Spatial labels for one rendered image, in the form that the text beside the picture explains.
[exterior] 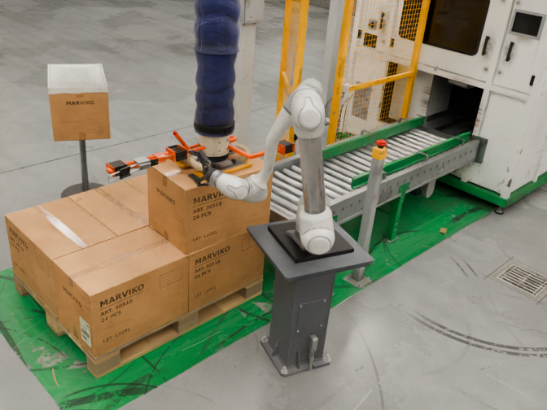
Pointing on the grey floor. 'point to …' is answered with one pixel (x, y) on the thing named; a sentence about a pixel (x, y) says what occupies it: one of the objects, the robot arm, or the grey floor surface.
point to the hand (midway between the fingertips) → (191, 163)
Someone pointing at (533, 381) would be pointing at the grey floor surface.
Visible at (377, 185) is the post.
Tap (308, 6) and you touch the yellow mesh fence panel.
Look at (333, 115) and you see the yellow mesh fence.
